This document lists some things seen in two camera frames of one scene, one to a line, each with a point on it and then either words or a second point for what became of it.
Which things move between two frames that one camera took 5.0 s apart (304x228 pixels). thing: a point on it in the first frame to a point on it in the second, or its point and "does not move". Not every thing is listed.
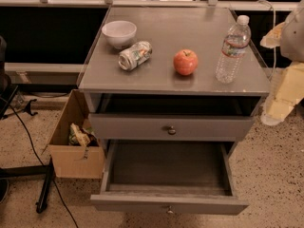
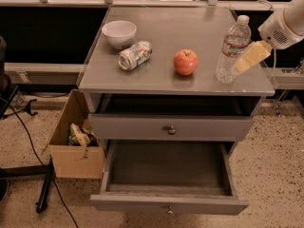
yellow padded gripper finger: x=286 y=91 to x=255 y=52
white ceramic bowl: x=120 y=33 does not move
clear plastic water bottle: x=234 y=50 does not move
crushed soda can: x=135 y=55 does not move
